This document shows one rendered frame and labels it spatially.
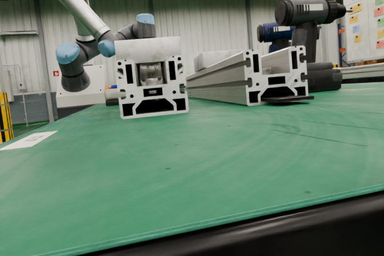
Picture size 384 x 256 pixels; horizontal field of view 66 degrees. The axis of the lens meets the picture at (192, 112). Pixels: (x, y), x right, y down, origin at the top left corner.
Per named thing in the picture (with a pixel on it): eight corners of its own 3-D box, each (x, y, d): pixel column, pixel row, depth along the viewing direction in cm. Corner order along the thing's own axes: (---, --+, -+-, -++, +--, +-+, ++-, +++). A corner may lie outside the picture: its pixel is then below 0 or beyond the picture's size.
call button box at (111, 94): (108, 105, 112) (107, 88, 112) (134, 103, 114) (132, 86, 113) (106, 106, 104) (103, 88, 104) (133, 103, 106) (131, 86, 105)
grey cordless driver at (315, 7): (276, 94, 74) (270, 5, 72) (344, 87, 78) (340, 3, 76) (294, 94, 66) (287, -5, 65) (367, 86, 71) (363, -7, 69)
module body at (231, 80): (187, 97, 124) (185, 76, 123) (210, 95, 125) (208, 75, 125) (247, 106, 45) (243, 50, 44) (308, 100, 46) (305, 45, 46)
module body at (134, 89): (141, 101, 122) (139, 80, 121) (166, 99, 123) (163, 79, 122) (120, 119, 43) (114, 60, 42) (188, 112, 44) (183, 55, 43)
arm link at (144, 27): (144, 18, 133) (158, 14, 128) (147, 43, 134) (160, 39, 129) (131, 16, 127) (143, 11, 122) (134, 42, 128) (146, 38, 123)
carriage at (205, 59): (195, 80, 92) (193, 59, 91) (230, 78, 93) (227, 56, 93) (204, 78, 76) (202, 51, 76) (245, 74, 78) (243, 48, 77)
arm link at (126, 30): (109, 34, 132) (124, 28, 125) (126, 23, 139) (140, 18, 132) (118, 50, 135) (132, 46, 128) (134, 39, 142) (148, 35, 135)
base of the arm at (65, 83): (60, 93, 157) (55, 79, 150) (63, 75, 167) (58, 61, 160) (90, 91, 160) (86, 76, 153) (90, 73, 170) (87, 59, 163)
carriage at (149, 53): (126, 84, 65) (123, 52, 64) (176, 79, 66) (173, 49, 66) (118, 82, 49) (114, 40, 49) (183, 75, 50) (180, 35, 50)
